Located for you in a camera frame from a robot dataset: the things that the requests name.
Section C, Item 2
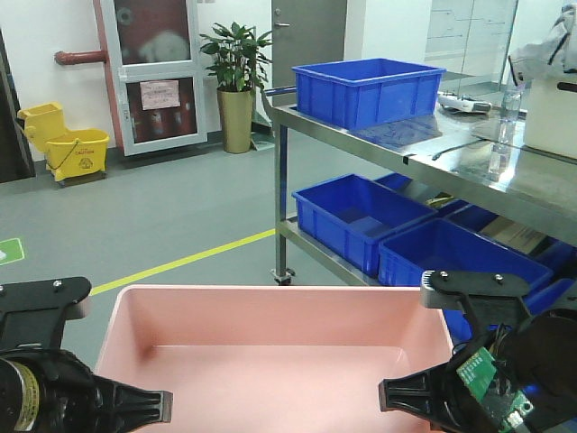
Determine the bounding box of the red pipe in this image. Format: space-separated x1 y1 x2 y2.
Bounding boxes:
54 51 107 66

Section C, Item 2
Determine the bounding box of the plant in gold pot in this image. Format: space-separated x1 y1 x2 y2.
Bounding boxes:
200 22 272 154

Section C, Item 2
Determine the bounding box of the stainless steel shelf cart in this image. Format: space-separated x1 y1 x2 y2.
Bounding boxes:
261 87 576 286

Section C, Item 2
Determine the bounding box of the blue bin on shelf top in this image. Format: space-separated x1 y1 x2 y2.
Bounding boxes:
292 58 446 130

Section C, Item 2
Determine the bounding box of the blue bin lower front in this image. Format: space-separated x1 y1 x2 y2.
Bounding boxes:
377 217 554 344

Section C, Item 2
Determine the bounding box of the yellow mop bucket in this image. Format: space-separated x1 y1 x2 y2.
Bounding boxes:
16 102 110 186

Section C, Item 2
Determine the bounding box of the white container on shelf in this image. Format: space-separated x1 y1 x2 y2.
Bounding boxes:
508 1 576 159

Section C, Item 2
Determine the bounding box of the green circuit board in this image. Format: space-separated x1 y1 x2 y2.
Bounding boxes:
456 347 535 432

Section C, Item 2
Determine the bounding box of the pink plastic bin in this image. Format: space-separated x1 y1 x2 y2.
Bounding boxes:
96 285 452 432

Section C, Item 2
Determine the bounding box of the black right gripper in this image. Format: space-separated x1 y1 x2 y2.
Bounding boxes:
378 270 576 432

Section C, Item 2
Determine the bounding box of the cardboard box in bin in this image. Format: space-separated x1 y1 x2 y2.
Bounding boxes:
481 216 546 254

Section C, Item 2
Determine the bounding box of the white fire hose cabinet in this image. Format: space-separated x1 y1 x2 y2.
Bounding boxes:
93 1 207 156

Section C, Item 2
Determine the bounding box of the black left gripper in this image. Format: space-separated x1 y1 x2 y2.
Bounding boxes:
1 276 173 432

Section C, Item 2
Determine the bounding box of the black strap on shelf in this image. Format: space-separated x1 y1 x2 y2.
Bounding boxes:
402 139 486 166

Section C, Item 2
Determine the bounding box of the clear plastic bottle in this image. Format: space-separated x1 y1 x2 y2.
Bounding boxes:
500 82 524 123

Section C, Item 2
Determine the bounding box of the white remote controller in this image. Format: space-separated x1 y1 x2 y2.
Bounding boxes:
437 92 492 114

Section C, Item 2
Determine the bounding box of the blue bin lower left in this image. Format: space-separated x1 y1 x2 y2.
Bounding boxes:
292 174 437 278

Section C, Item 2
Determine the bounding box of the grey door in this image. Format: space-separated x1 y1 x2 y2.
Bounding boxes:
271 0 348 88

